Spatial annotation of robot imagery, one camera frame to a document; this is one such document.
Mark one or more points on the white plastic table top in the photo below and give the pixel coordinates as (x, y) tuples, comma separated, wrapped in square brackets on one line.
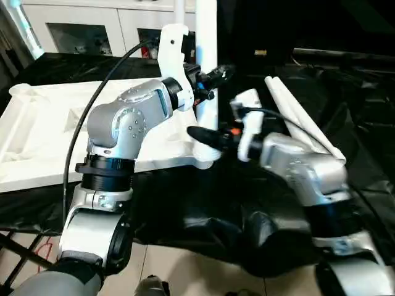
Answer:
[(43, 135)]

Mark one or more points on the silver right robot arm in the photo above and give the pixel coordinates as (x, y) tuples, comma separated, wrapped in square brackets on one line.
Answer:
[(315, 179)]

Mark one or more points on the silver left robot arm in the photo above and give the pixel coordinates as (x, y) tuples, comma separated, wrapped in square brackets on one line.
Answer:
[(117, 135)]

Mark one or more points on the white cabinet with glass doors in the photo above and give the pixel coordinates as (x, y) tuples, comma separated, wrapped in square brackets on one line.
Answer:
[(92, 21)]

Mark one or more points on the grey horizontal rail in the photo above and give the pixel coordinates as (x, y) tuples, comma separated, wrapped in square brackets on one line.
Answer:
[(345, 53)]

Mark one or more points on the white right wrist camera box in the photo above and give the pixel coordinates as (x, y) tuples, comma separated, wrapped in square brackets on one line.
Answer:
[(249, 117)]

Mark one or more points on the red bottle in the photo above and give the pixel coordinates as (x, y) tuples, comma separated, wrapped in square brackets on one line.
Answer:
[(146, 52)]

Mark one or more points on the white plastic table leg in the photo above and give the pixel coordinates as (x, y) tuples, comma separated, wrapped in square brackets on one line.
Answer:
[(287, 105), (315, 126), (207, 37), (179, 9)]

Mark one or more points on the black work mat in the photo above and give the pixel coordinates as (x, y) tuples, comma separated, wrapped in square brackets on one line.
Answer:
[(210, 209)]

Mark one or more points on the small brass label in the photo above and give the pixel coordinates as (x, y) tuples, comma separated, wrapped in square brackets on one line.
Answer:
[(260, 53)]

